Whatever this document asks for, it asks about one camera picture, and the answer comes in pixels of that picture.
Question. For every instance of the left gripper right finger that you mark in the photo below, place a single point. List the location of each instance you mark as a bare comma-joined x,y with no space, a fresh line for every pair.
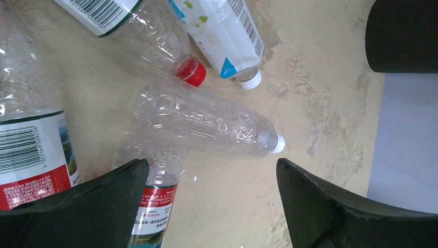
321,214

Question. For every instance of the clear unlabelled bottle white cap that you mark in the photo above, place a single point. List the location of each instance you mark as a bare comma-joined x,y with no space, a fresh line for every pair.
177,113

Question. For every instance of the red label bottle red cap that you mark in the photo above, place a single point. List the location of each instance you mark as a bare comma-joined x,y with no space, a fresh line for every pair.
147,32

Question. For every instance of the white label clear bottle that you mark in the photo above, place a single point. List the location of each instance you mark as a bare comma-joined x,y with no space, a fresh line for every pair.
227,36

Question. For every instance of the black ribbed waste bin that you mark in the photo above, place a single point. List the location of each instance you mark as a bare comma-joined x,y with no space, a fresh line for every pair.
401,37

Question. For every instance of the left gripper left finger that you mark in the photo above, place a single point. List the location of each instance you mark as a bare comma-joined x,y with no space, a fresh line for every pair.
96,213

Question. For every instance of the red and blue label bottle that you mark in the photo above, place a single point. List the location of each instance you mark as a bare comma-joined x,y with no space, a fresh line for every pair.
37,157

